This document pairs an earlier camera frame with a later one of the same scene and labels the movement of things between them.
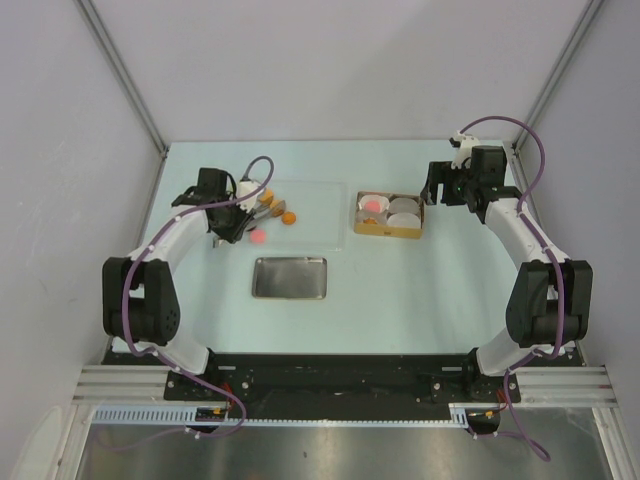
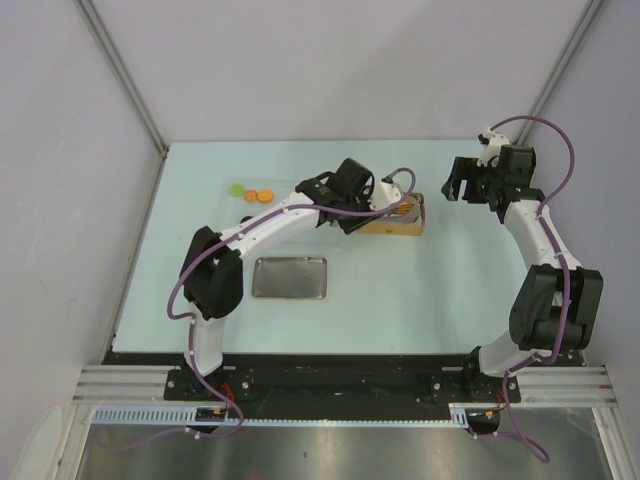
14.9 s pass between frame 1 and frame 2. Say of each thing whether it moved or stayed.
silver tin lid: stayed
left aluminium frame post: stayed
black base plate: stayed
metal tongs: moved
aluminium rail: stayed
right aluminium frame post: stayed
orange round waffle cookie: moved
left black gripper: moved
